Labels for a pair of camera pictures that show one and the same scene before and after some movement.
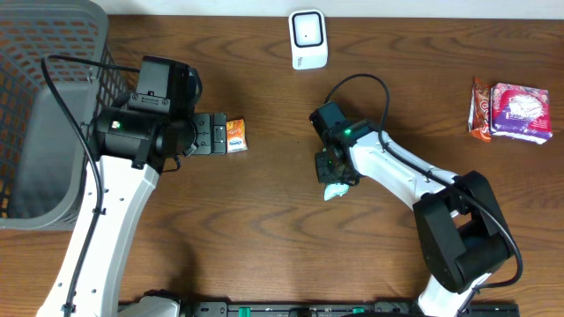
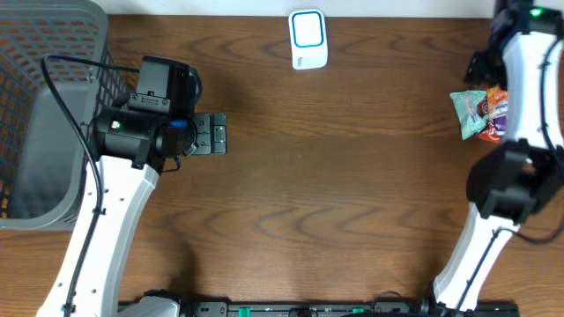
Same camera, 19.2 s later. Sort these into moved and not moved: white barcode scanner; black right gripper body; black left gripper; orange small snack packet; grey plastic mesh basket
Moved: black right gripper body; orange small snack packet
Not moved: grey plastic mesh basket; white barcode scanner; black left gripper
